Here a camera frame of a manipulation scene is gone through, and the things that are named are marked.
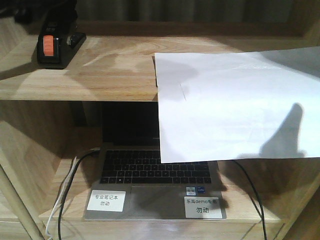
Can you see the white paper sheets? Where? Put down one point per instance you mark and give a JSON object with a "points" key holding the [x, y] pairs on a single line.
{"points": [[251, 105]]}

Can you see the black stapler with orange tab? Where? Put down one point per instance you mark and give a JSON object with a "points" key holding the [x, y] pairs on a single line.
{"points": [[58, 41]]}

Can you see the silver laptop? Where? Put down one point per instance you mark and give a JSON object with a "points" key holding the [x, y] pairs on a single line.
{"points": [[130, 161]]}

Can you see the white label sticker right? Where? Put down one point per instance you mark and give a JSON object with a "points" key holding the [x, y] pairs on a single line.
{"points": [[202, 207]]}

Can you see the white label sticker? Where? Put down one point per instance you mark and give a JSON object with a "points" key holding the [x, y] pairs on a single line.
{"points": [[202, 207], [106, 201]]}

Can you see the white label sticker left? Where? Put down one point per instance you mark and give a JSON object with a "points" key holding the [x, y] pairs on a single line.
{"points": [[106, 201]]}

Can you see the wooden shelf unit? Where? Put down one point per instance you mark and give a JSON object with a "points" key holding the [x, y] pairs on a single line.
{"points": [[38, 137]]}

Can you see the grey curtain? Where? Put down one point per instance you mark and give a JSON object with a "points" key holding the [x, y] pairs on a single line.
{"points": [[194, 11]]}

